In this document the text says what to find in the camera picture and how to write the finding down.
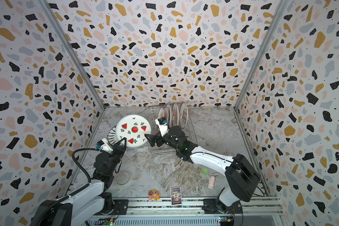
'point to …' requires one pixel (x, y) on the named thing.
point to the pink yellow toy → (154, 194)
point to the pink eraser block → (211, 182)
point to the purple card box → (175, 195)
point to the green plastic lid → (205, 171)
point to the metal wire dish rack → (165, 149)
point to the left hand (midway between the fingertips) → (126, 136)
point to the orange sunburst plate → (161, 112)
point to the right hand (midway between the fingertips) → (149, 128)
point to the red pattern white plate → (183, 115)
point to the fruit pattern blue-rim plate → (133, 127)
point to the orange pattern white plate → (174, 114)
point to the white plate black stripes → (112, 138)
